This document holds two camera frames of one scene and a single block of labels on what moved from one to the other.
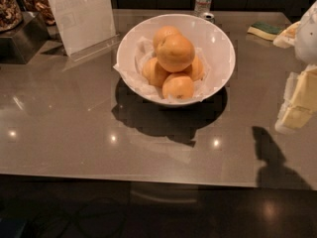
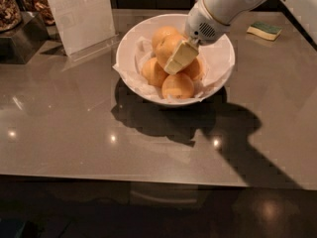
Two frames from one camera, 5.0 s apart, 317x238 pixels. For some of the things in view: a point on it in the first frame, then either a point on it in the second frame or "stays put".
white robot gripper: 307,37 -> 202,23
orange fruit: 153,72 stays put
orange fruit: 177,86 stays put
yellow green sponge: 265,30 stays put
